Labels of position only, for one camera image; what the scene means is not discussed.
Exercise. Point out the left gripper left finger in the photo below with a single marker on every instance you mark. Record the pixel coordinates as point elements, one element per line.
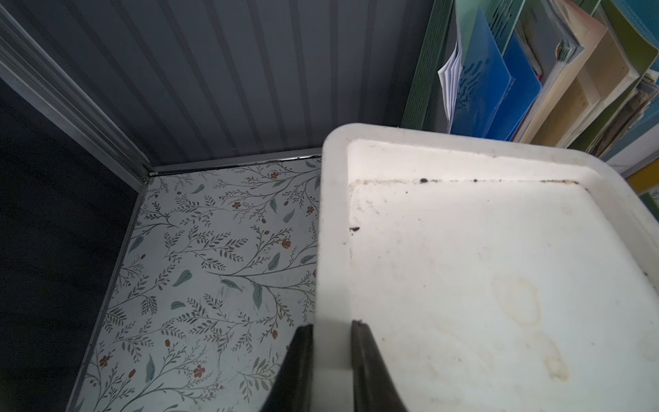
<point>291,390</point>

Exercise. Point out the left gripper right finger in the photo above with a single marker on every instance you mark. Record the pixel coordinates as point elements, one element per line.
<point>374,390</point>

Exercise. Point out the white drawer cabinet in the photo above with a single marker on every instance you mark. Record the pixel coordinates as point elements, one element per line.
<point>494,276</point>

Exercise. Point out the green file organizer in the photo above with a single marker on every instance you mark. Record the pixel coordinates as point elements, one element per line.
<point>567,74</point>

